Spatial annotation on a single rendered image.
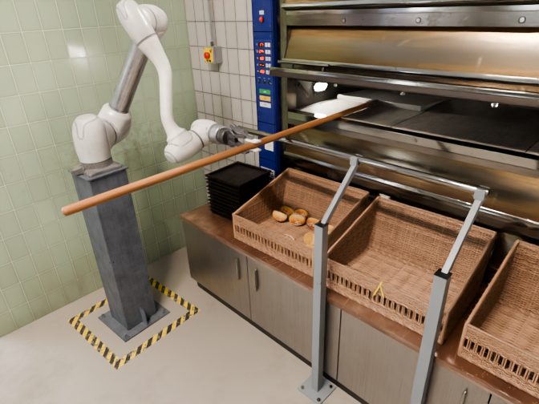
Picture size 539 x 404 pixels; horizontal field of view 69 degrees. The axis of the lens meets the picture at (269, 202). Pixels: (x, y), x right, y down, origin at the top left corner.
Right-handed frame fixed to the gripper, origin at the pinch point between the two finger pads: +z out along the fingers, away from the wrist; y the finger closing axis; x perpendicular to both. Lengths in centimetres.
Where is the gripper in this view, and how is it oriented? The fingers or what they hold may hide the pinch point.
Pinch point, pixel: (253, 144)
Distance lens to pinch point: 169.9
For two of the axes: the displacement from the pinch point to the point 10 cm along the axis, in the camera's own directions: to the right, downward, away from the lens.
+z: 7.1, 3.0, -6.4
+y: 0.3, 8.9, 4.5
